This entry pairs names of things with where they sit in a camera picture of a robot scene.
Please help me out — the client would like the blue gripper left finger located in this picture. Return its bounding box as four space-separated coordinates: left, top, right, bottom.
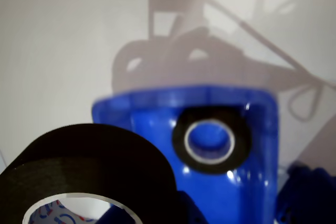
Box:
98 204 127 224

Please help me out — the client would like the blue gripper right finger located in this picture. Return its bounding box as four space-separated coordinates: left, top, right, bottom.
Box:
177 191 211 224

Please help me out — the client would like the black tape roll printed core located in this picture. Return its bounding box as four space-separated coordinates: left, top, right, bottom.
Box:
0 123 180 224

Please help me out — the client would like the black tape roll plain core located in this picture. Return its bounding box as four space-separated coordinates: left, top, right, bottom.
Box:
172 106 253 174

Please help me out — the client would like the blue plastic bin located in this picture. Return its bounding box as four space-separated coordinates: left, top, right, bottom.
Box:
91 85 279 224

